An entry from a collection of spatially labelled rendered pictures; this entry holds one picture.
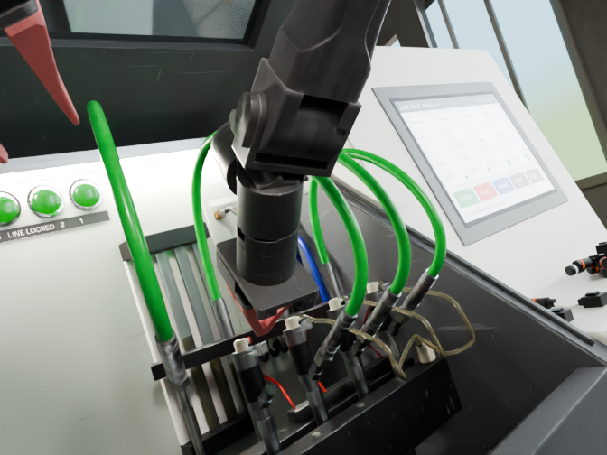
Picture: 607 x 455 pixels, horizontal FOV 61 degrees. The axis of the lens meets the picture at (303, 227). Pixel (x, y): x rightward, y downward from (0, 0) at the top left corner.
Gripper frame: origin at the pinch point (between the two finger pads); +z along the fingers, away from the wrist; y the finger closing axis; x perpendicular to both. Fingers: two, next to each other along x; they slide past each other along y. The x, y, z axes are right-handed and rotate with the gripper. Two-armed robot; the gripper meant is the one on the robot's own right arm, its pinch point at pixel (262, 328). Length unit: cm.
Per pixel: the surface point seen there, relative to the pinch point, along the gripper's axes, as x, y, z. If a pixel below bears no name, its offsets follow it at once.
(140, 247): 11.7, -1.0, -16.4
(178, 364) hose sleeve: 10.2, -2.8, -3.1
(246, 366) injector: 1.6, 0.3, 6.1
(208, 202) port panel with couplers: -9.8, 40.5, 12.9
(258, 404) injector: 1.5, -3.0, 9.3
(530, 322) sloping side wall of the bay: -33.6, -10.6, 4.9
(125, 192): 11.5, 2.8, -19.1
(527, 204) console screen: -73, 18, 17
